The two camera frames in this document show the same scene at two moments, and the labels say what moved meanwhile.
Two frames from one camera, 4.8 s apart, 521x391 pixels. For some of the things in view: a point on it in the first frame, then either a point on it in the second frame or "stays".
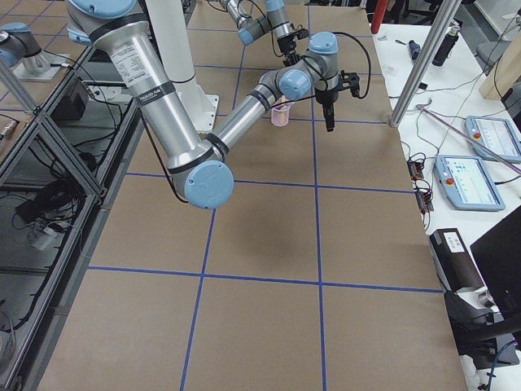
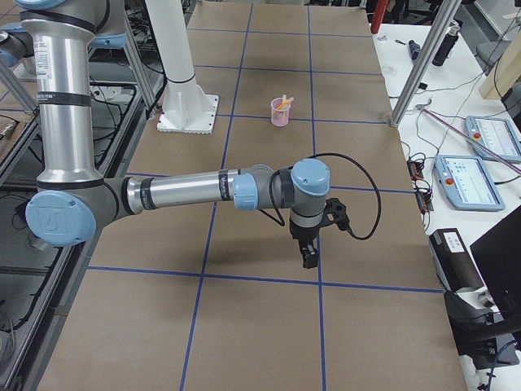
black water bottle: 448,43 stays
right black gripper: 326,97 -> 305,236
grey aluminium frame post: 426,54 stays
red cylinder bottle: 379,10 stays
